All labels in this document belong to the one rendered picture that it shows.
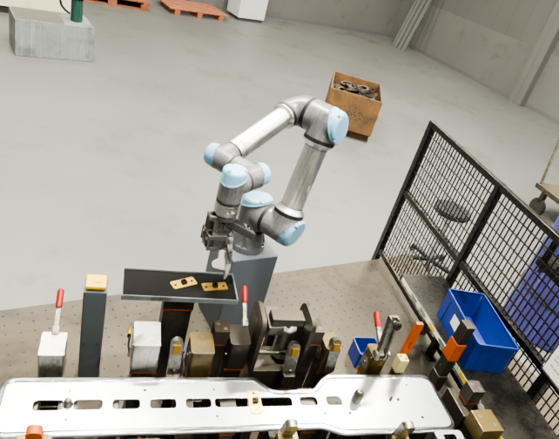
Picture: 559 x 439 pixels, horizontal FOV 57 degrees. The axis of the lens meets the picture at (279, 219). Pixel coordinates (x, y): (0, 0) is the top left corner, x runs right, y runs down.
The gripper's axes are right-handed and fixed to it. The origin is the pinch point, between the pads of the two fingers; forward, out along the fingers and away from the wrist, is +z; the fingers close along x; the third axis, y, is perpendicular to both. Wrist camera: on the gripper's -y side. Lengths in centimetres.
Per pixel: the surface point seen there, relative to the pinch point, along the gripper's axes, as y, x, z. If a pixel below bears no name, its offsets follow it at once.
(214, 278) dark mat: -1.3, -4.5, 9.5
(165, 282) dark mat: 15.8, -3.6, 9.6
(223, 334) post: -0.2, 14.6, 16.6
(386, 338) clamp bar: -53, 28, 12
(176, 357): 15.2, 18.5, 20.6
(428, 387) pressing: -70, 40, 25
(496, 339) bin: -105, 32, 16
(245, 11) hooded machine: -355, -960, 104
